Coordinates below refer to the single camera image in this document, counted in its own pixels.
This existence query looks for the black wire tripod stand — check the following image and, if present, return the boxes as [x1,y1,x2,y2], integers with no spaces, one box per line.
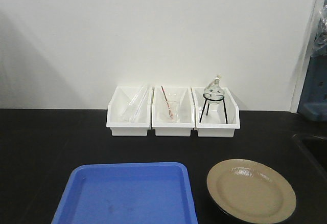
[199,93,228,124]

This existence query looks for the beige plate with black rim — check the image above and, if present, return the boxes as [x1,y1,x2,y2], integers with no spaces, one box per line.
[206,159,297,223]

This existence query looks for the white storage bin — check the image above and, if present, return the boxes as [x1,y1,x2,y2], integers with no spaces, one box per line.
[106,86,153,137]
[191,87,240,138]
[152,86,195,137]

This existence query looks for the clear glass tubes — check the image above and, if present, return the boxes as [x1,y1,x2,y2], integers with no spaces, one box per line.
[119,85,149,122]

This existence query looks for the glass beaker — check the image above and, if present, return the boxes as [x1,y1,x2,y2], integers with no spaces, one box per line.
[160,101,179,122]

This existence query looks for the right white storage bin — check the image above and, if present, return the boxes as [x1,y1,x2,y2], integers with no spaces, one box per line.
[191,87,240,138]

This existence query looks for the middle white storage bin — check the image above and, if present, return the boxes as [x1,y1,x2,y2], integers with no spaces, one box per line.
[152,86,195,137]

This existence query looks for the blue plastic tray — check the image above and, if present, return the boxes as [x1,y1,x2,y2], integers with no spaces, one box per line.
[52,162,198,223]

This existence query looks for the blue equipment at right edge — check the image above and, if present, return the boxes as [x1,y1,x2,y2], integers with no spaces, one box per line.
[297,1,326,122]

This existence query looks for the round glass flask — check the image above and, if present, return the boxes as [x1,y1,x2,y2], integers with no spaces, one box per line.
[203,75,225,104]

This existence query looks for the black sink basin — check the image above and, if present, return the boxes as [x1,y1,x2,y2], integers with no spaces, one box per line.
[292,134,326,178]

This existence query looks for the left white storage bin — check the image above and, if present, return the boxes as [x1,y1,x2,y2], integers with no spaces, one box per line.
[106,86,153,137]

